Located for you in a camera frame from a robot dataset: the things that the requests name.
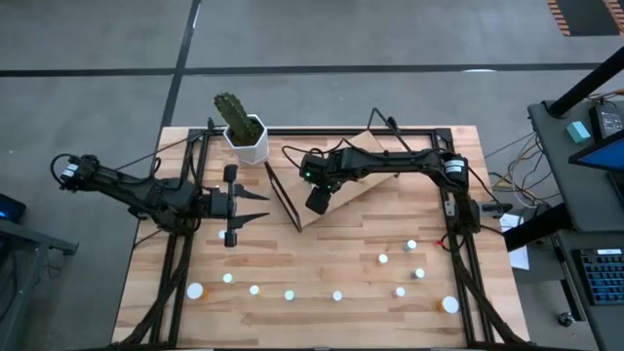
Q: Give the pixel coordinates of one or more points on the silver metal bracket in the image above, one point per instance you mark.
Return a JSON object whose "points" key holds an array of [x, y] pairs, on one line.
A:
{"points": [[449, 208]]}

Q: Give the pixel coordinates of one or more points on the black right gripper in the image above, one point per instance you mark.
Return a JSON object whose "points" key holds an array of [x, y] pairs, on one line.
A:
{"points": [[319, 170]]}

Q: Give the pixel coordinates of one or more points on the white hexagonal plant pot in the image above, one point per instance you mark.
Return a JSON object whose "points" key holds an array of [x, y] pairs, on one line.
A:
{"points": [[251, 151]]}

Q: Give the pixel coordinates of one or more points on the monitor with blue screen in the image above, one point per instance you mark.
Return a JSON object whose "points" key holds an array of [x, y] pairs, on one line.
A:
{"points": [[602, 156]]}

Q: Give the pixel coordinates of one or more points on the grey computer desk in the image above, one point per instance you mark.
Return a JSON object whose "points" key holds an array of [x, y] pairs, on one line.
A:
{"points": [[556, 161]]}

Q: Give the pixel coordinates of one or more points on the large amber pill bottle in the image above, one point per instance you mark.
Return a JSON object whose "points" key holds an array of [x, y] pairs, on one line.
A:
{"points": [[195, 291], [449, 304]]}

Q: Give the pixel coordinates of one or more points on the black power adapter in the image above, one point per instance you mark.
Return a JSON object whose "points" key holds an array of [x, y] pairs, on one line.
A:
{"points": [[606, 121]]}

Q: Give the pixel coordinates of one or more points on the small blue pill bottle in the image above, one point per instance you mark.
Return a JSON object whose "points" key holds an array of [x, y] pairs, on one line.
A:
{"points": [[411, 245]]}

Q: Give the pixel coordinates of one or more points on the small blue-grey pill bottle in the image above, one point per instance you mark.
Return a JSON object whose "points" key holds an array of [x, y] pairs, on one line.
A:
{"points": [[222, 234]]}

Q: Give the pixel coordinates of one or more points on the black device blue light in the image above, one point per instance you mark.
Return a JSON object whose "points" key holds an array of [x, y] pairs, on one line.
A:
{"points": [[9, 208]]}

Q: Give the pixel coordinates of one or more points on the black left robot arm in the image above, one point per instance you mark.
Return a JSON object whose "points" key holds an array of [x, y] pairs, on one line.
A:
{"points": [[146, 192]]}

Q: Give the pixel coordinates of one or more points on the white paper sheet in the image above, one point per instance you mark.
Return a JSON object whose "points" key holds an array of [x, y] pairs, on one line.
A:
{"points": [[520, 256]]}

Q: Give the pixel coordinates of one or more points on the yellow pill bottle red pills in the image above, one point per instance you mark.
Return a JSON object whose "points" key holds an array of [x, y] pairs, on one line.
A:
{"points": [[383, 258]]}

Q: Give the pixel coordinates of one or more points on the teal pill bottle white pills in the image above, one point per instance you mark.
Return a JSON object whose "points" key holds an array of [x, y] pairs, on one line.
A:
{"points": [[289, 295]]}

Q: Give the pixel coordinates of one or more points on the black keyboard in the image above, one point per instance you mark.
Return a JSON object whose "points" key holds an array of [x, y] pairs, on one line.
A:
{"points": [[602, 278]]}

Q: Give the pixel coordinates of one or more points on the black monitor pole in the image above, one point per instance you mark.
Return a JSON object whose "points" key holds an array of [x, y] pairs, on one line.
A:
{"points": [[585, 83]]}

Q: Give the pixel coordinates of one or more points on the small translucent pill bottle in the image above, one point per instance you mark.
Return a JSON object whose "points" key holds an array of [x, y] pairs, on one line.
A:
{"points": [[419, 273]]}

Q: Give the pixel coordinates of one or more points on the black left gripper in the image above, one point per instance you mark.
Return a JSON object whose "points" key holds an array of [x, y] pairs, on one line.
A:
{"points": [[214, 202]]}

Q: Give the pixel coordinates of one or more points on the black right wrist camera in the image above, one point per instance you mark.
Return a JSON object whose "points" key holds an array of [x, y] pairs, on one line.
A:
{"points": [[318, 201]]}

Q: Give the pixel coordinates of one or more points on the green cactus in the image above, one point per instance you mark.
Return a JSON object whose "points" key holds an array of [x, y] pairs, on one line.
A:
{"points": [[234, 114]]}

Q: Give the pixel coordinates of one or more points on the black side cart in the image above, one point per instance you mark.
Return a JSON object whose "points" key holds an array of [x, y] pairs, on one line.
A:
{"points": [[29, 234]]}

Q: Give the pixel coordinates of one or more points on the caster wheel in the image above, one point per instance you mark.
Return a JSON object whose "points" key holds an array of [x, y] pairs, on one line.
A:
{"points": [[565, 319]]}

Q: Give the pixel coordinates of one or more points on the small pink pill bottle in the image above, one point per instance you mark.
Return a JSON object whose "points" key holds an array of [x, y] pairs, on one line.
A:
{"points": [[254, 290], [400, 291]]}

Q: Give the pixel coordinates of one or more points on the wooden shelf black metal frame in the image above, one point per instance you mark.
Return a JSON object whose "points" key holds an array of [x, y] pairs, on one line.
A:
{"points": [[351, 195]]}

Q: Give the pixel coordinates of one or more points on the small teal box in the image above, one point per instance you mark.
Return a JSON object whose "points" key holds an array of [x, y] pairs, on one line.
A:
{"points": [[578, 131]]}

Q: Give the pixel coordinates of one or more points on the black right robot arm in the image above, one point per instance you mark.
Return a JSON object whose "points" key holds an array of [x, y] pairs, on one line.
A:
{"points": [[390, 163]]}

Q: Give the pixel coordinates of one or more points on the black hazard-striped floor mat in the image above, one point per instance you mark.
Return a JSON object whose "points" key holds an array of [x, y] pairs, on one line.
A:
{"points": [[585, 17]]}

